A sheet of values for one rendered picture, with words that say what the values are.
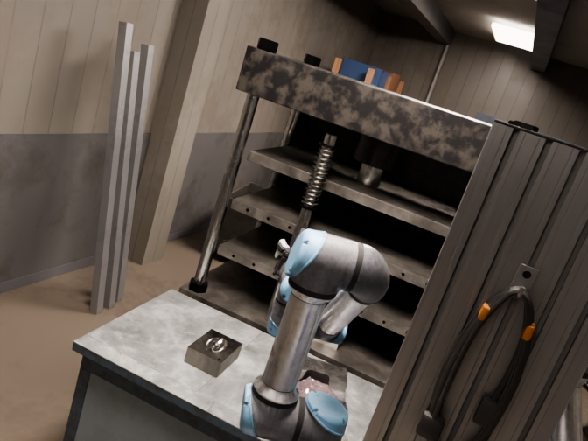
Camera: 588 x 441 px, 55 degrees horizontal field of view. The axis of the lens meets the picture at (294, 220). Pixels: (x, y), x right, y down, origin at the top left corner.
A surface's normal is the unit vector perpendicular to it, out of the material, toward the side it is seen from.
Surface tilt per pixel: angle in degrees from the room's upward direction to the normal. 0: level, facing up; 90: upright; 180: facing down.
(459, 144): 90
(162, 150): 90
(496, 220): 90
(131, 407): 90
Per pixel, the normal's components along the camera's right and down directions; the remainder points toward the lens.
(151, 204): -0.37, 0.15
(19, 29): 0.88, 0.37
